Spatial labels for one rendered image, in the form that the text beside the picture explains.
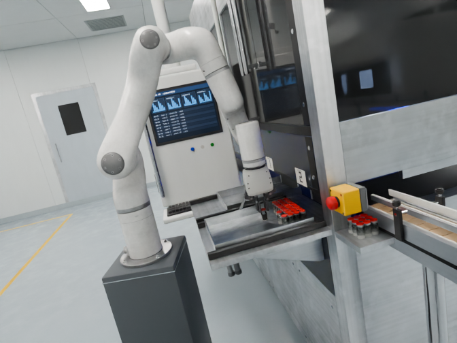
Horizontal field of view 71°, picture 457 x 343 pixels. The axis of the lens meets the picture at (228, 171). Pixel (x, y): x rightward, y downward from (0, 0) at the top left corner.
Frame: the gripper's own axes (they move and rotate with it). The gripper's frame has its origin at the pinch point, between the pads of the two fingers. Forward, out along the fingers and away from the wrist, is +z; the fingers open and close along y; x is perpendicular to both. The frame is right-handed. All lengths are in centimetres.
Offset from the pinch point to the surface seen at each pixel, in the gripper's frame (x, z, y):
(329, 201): 29.0, -6.5, -12.2
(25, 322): -142, 94, 168
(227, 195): -43.4, 5.7, 5.7
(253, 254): 21.2, 6.6, 11.1
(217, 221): -9.3, 4.8, 16.5
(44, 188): -533, 49, 271
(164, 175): -79, -5, 35
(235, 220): -8.2, 5.8, 9.7
